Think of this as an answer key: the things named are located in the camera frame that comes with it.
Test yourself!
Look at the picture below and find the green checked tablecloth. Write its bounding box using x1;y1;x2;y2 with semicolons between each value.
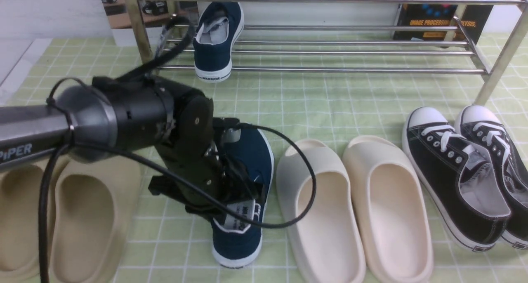
1;38;527;283

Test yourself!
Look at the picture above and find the cream foam slide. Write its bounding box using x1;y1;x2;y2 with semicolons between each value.
342;136;434;283
276;139;366;283

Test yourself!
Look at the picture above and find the tan foam slide left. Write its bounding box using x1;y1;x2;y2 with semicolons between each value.
0;159;48;283

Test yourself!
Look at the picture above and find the black canvas sneaker left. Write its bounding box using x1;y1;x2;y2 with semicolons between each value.
402;106;512;252

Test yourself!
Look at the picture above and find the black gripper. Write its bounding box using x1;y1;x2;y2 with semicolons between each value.
155;96;264;205

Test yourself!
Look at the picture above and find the tan foam slide right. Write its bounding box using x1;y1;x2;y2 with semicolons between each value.
49;156;141;283

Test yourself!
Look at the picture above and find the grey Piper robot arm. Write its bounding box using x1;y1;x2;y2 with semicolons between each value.
0;77;265;219

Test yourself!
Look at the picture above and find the black canvas sneaker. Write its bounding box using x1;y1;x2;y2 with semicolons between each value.
402;106;512;252
454;105;528;250

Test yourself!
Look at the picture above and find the cream foam slide left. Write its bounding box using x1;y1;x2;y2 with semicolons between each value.
276;139;366;283

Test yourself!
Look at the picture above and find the navy canvas shoe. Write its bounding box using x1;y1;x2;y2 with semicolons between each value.
210;129;275;269
193;2;245;83

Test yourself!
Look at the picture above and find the silver metal shoe rack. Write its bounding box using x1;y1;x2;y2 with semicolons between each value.
124;0;527;106

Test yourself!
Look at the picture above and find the cream foam slide right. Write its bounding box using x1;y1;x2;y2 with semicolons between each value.
342;136;434;283

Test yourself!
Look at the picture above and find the tan foam slide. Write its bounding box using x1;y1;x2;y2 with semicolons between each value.
49;156;141;283
0;159;48;283

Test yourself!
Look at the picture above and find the black canvas sneaker right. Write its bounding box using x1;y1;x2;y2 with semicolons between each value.
454;105;528;250

